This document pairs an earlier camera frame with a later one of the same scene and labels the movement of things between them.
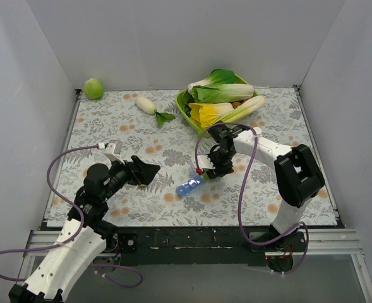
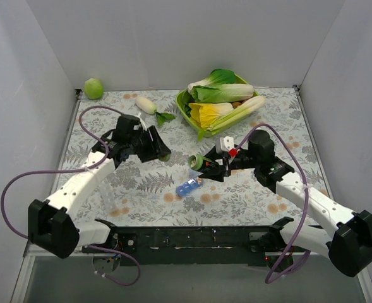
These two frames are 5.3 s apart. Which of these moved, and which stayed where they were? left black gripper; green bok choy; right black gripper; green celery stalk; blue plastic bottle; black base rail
Moved: right black gripper; left black gripper
Stayed: blue plastic bottle; green bok choy; black base rail; green celery stalk
